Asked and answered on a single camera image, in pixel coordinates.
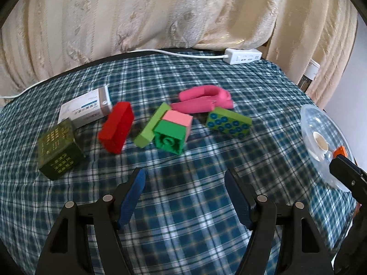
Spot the green block with blue dots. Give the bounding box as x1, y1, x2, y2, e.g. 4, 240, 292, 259
206, 107, 253, 138

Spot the pink foam hair curler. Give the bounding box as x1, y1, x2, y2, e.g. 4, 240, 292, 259
171, 85, 235, 114

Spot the white medicine box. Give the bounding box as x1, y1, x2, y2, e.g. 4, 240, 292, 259
57, 85, 113, 128

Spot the pink toy block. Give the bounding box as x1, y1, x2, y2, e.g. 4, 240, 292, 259
162, 110, 193, 142

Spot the dark green box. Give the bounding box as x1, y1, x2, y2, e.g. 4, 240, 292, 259
38, 118, 86, 181

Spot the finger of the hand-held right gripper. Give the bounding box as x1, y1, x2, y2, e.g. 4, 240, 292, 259
329, 155, 367, 204

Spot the clear plastic bowl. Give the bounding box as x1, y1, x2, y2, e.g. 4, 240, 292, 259
300, 104, 357, 192

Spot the red toy block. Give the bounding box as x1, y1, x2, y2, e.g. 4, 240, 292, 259
97, 102, 135, 154

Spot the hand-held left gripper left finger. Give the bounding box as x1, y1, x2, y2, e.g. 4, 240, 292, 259
34, 167, 147, 275

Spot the white power strip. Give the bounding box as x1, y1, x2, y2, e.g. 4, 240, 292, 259
224, 48, 263, 65

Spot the white power cable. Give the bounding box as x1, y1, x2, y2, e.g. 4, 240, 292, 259
0, 49, 227, 99

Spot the small ceramic cup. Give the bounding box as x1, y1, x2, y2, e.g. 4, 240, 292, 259
311, 132, 330, 161

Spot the white tower heater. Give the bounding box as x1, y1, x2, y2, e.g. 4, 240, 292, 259
298, 59, 320, 92

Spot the blue plaid tablecloth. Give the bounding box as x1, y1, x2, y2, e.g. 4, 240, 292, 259
0, 49, 359, 275

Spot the cream patterned curtain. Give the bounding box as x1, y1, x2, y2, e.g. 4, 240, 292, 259
264, 0, 359, 112
0, 0, 287, 98

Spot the light green block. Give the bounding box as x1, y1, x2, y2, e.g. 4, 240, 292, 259
133, 102, 172, 149

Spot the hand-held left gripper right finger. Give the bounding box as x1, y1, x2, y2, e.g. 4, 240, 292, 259
224, 168, 334, 275

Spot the green toy block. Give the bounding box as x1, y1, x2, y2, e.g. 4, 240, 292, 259
153, 119, 187, 155

